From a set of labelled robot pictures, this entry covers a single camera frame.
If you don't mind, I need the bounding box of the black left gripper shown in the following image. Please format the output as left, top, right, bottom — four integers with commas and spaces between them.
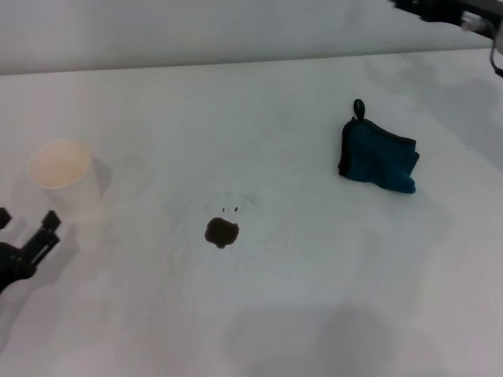
0, 207, 62, 295

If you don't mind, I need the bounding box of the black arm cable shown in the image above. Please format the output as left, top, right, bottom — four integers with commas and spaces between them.
488, 46, 503, 78

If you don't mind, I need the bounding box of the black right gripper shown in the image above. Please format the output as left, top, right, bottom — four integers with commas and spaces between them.
392, 0, 492, 31

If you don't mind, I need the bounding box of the black water stain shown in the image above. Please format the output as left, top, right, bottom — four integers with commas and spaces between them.
204, 217, 240, 250

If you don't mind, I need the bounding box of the blue rag with black loop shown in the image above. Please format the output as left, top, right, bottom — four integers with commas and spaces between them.
336, 98, 420, 196

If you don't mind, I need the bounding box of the white paper cup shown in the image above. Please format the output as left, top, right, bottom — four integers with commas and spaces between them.
28, 137, 113, 221

